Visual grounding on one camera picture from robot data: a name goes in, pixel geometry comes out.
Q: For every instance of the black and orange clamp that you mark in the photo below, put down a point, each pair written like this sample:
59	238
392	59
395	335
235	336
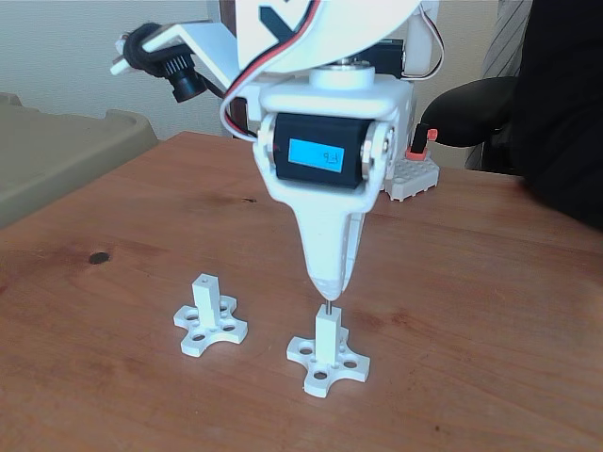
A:
418	146

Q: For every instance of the black office chair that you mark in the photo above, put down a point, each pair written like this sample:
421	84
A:
471	113

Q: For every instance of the grey striped fabric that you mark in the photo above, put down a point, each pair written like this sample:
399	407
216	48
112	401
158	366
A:
506	47

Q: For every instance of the person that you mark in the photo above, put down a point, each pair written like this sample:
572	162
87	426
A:
565	94

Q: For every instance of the beige plastic bin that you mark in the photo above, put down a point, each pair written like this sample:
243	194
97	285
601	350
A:
56	155

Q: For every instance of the white perforated base plate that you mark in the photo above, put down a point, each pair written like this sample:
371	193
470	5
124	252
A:
414	181

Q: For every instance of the white printed post holder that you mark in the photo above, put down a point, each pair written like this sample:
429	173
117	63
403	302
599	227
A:
205	301
327	339

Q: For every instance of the black camera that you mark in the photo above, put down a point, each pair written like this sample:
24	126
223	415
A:
186	85

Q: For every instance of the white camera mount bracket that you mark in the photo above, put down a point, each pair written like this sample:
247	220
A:
207	44

